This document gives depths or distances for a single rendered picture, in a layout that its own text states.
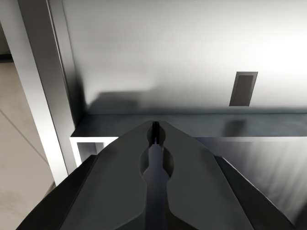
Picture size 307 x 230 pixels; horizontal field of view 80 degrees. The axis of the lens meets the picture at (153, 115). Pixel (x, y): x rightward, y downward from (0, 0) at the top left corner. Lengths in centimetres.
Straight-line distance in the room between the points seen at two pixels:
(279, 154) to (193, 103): 10
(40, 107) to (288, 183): 26
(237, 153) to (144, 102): 10
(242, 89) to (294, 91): 4
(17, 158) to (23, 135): 23
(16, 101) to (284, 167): 135
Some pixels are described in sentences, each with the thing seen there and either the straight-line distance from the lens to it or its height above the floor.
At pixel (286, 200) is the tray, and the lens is 28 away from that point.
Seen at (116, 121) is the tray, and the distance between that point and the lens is 15.
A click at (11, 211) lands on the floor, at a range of 221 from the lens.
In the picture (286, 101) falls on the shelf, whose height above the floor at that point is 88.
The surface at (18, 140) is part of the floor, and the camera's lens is 157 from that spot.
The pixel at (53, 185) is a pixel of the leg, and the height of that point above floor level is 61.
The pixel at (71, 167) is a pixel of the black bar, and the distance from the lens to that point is 19.
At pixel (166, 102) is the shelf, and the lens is 16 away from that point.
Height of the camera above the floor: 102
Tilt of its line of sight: 62 degrees down
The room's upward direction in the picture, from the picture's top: 179 degrees counter-clockwise
